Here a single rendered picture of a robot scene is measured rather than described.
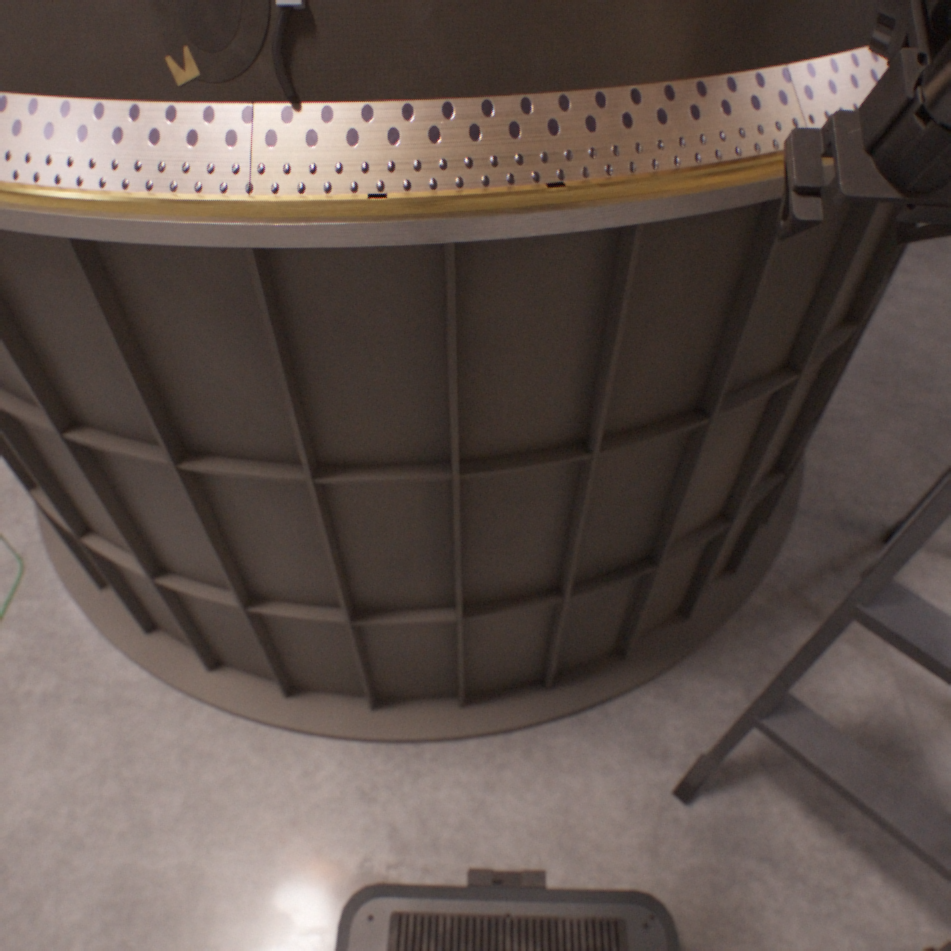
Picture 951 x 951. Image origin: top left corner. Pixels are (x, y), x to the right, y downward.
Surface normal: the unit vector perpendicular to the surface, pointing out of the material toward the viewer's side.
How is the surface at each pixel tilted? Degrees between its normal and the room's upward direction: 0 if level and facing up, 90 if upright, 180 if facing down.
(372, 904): 0
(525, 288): 90
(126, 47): 62
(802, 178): 30
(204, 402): 90
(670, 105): 43
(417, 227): 90
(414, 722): 0
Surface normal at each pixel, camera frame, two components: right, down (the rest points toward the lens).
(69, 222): -0.20, 0.73
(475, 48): 0.14, 0.35
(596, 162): 0.17, 0.02
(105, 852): 0.00, -0.66
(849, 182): -0.01, -0.19
